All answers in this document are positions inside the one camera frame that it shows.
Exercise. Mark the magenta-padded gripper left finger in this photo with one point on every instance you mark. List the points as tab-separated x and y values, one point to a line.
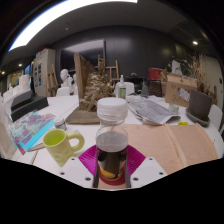
78	170

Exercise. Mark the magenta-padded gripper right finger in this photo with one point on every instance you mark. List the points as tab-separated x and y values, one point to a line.
146	170

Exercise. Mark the clear bottle with dark drink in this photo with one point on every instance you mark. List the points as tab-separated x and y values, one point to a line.
111	143

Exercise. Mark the yellow-green ceramic mug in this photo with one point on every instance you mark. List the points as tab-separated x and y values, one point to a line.
60	146

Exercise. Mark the flat wooden stick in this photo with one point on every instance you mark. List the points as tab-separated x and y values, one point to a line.
36	147

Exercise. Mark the small jar with white lid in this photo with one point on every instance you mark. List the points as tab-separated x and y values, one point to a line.
60	123

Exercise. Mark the folded newspaper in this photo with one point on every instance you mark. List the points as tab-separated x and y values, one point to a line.
153	111

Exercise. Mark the small yellow flat item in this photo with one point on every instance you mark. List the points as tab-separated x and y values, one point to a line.
183	123

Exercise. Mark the colourful purple art print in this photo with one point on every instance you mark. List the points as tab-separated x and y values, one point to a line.
30	128

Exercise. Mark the small white cup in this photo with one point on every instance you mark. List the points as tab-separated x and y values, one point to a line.
173	108

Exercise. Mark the grey round plant saucer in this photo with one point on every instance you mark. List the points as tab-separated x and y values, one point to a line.
196	122

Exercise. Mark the white plastic chair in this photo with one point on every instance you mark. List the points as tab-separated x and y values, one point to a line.
63	91
216	116
130	88

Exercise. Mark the clear glass bottle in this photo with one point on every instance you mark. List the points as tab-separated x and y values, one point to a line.
144	90

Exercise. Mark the stacked black boxes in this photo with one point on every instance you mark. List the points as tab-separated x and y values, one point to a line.
28	105

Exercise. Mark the driftwood sculpture on wooden board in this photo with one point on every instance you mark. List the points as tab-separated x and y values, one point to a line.
96	90

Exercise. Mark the brown cardboard box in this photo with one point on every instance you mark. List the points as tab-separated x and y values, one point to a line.
176	93

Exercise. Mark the white plaster bust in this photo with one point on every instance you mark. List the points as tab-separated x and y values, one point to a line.
65	76
74	82

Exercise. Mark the tall wooden easel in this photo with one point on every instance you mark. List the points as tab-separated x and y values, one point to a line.
52	83

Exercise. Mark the red box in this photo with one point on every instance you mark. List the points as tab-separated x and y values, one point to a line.
155	73

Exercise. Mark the white plastic storage containers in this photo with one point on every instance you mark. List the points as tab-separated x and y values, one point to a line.
25	83

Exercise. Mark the beige shelf cabinet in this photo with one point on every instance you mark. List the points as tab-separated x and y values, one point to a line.
41	73

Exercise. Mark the small wooden easel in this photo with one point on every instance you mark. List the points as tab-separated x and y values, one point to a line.
116	70

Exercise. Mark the round ceiling spot light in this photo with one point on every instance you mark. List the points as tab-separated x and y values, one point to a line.
195	42

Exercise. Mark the dark wall screen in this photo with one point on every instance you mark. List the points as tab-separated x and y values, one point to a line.
90	50

